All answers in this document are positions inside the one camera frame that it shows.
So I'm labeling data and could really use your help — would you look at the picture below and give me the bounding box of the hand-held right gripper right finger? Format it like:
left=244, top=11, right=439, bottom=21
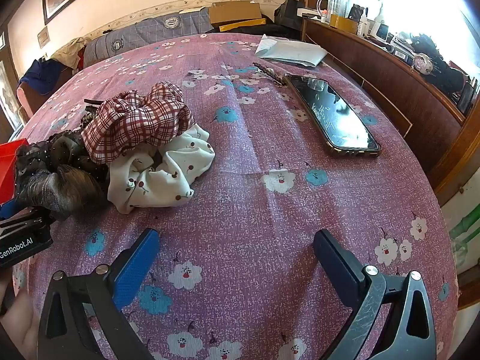
left=313, top=229, right=437, bottom=360

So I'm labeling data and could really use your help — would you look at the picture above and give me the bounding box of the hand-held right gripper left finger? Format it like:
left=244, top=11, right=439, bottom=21
left=37, top=228, right=160, bottom=360

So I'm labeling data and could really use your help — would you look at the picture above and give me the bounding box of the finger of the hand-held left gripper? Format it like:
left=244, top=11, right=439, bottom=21
left=0, top=199, right=19, bottom=220

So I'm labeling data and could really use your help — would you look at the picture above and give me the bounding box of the red box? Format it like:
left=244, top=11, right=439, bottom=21
left=0, top=139, right=29, bottom=205

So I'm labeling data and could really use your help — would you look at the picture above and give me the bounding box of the brown satin scrunchie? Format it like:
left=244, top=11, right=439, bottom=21
left=16, top=164, right=111, bottom=221

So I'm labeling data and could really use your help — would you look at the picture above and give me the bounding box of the black beaded lace scrunchie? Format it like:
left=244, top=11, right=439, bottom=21
left=14, top=129, right=109, bottom=181

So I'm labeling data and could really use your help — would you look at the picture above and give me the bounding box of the white cherry print scrunchie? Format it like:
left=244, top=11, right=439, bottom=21
left=107, top=124, right=216, bottom=214

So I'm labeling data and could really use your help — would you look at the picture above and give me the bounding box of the red plaid scrunchie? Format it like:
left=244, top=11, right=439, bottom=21
left=80, top=82, right=196, bottom=165

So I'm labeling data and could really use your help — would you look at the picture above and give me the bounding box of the person's left hand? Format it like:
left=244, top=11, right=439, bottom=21
left=0, top=281, right=40, bottom=360

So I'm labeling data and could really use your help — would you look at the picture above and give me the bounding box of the pink armchair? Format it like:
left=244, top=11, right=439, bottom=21
left=17, top=82, right=51, bottom=124

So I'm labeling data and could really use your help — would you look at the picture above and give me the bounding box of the pink floral bedsheet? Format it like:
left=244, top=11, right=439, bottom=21
left=11, top=32, right=460, bottom=360

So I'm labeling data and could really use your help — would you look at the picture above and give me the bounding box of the blue clothing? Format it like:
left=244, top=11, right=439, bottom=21
left=19, top=58, right=74, bottom=94

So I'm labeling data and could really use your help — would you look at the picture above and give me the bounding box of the black smartphone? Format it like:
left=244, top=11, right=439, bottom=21
left=283, top=74, right=382, bottom=157

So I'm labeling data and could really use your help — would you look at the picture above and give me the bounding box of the beige clothing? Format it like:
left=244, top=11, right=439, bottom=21
left=50, top=37, right=89, bottom=70

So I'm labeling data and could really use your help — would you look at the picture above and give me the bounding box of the wooden headboard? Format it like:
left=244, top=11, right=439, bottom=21
left=302, top=19, right=480, bottom=203

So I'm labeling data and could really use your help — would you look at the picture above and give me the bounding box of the dark beaded hair clip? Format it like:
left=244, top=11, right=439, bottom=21
left=252, top=62, right=287, bottom=87

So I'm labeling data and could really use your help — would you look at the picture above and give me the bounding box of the white paper envelope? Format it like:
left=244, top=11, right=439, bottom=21
left=255, top=34, right=328, bottom=68

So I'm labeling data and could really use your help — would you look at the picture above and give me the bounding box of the black clothing pile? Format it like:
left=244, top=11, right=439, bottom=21
left=410, top=34, right=469, bottom=94

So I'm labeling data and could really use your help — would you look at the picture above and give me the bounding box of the grey checked quilt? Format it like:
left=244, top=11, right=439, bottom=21
left=83, top=7, right=214, bottom=70

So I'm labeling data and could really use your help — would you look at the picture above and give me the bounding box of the white bottle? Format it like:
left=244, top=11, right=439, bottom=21
left=357, top=9, right=370, bottom=38

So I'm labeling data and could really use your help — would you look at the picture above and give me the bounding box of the small yellow carton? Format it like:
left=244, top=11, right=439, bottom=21
left=329, top=14, right=359, bottom=32

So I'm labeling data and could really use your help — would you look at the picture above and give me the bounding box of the flat yellow box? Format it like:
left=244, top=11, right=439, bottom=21
left=218, top=18, right=267, bottom=33

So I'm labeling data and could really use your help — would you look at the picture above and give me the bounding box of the black bag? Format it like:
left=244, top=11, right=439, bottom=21
left=274, top=0, right=305, bottom=27

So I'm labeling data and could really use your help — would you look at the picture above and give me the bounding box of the brown cardboard box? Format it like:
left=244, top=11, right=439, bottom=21
left=208, top=1, right=262, bottom=26

